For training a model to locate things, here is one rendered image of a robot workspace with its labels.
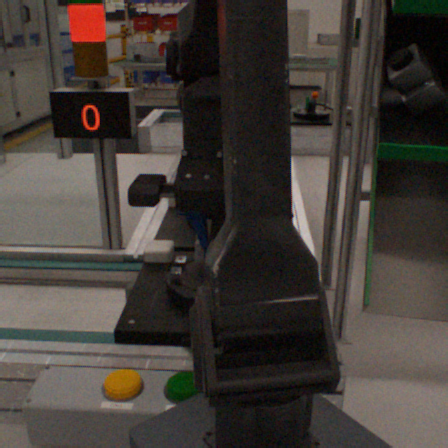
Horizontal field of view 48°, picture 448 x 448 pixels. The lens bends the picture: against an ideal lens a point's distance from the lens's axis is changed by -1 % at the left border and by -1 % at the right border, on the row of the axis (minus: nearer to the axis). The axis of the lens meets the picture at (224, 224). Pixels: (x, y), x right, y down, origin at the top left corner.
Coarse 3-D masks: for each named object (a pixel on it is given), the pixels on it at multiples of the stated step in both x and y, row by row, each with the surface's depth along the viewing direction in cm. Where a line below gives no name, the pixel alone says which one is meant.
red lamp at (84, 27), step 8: (72, 8) 71; (80, 8) 71; (88, 8) 71; (96, 8) 71; (72, 16) 71; (80, 16) 71; (88, 16) 71; (96, 16) 72; (72, 24) 72; (80, 24) 71; (88, 24) 71; (96, 24) 72; (104, 24) 74; (72, 32) 73; (80, 32) 72; (88, 32) 72; (96, 32) 72; (104, 32) 74; (72, 40) 73; (80, 40) 72; (88, 40) 72; (96, 40) 73
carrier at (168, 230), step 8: (168, 200) 106; (168, 208) 106; (168, 216) 102; (176, 216) 102; (184, 216) 102; (168, 224) 98; (176, 224) 98; (184, 224) 98; (160, 232) 94; (168, 232) 94; (176, 232) 94; (184, 232) 94; (192, 232) 94; (176, 240) 91; (184, 240) 91; (192, 240) 91; (176, 248) 89; (184, 248) 89; (192, 248) 89
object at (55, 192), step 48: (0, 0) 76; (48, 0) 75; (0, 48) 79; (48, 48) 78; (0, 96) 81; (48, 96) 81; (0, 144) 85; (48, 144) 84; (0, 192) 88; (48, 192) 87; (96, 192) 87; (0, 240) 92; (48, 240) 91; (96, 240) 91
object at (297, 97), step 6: (294, 90) 586; (300, 90) 585; (306, 90) 585; (312, 90) 584; (318, 90) 584; (294, 96) 589; (300, 96) 588; (318, 96) 587; (294, 102) 592; (300, 102) 591; (318, 102) 589
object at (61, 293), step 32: (0, 256) 90; (32, 256) 90; (64, 256) 89; (96, 256) 89; (0, 288) 86; (32, 288) 86; (64, 288) 86; (96, 288) 86; (0, 320) 77; (32, 320) 77; (64, 320) 77; (96, 320) 77
